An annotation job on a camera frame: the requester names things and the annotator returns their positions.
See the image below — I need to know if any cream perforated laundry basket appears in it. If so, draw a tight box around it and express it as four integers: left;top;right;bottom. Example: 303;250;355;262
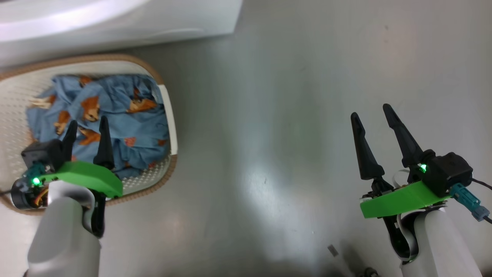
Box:
0;54;178;216

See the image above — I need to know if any white washing machine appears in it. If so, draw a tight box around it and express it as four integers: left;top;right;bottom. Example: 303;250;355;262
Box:
0;0;243;70

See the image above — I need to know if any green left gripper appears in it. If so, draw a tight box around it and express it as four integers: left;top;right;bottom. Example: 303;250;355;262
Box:
11;115;123;210

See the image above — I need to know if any black cable teal connector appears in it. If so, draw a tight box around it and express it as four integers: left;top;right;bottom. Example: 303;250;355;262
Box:
450;178;492;224

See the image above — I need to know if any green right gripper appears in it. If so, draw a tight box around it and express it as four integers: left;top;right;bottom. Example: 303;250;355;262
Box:
351;103;452;219

